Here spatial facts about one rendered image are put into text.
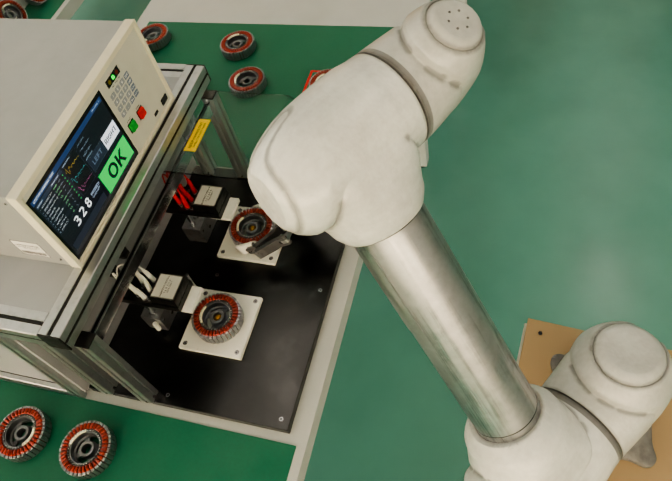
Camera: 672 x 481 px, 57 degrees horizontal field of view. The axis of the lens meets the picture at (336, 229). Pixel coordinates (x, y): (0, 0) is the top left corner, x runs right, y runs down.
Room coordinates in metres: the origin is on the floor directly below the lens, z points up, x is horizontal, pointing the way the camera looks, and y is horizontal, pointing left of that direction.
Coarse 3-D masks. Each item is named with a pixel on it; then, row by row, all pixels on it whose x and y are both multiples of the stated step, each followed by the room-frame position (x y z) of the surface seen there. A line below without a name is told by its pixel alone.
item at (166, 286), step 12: (144, 276) 0.83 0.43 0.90; (156, 276) 0.82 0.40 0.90; (168, 276) 0.79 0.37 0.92; (180, 276) 0.78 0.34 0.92; (144, 288) 0.79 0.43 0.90; (156, 288) 0.77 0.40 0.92; (168, 288) 0.76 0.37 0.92; (180, 288) 0.75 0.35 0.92; (192, 288) 0.77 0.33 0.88; (132, 300) 0.77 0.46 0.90; (156, 300) 0.74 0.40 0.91; (168, 300) 0.73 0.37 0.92; (180, 300) 0.74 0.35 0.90; (192, 300) 0.74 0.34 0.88; (192, 312) 0.72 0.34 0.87
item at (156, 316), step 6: (144, 312) 0.78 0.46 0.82; (156, 312) 0.77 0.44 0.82; (162, 312) 0.77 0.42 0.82; (168, 312) 0.78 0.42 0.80; (174, 312) 0.79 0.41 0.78; (144, 318) 0.77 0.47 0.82; (150, 318) 0.76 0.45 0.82; (156, 318) 0.76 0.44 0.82; (162, 318) 0.76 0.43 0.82; (168, 318) 0.77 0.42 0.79; (150, 324) 0.77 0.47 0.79; (162, 324) 0.76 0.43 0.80; (168, 324) 0.76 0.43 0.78
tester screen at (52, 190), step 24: (96, 120) 0.91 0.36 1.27; (72, 144) 0.85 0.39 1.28; (96, 144) 0.88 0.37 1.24; (72, 168) 0.82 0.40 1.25; (48, 192) 0.76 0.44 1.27; (72, 192) 0.79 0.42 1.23; (96, 192) 0.83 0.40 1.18; (48, 216) 0.74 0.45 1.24; (72, 216) 0.77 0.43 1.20; (96, 216) 0.80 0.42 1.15; (72, 240) 0.74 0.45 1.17
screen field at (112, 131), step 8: (112, 120) 0.94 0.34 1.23; (112, 128) 0.93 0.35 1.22; (104, 136) 0.91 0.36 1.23; (112, 136) 0.92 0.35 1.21; (104, 144) 0.90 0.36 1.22; (96, 152) 0.87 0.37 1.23; (104, 152) 0.89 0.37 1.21; (88, 160) 0.85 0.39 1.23; (96, 160) 0.87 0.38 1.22; (96, 168) 0.86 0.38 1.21
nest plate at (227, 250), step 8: (240, 208) 1.03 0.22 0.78; (224, 240) 0.95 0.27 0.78; (224, 248) 0.93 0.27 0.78; (232, 248) 0.92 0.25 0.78; (280, 248) 0.88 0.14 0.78; (224, 256) 0.90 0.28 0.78; (232, 256) 0.90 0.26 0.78; (240, 256) 0.89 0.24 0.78; (248, 256) 0.88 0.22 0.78; (256, 256) 0.88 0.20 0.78; (272, 256) 0.86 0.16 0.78; (272, 264) 0.84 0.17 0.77
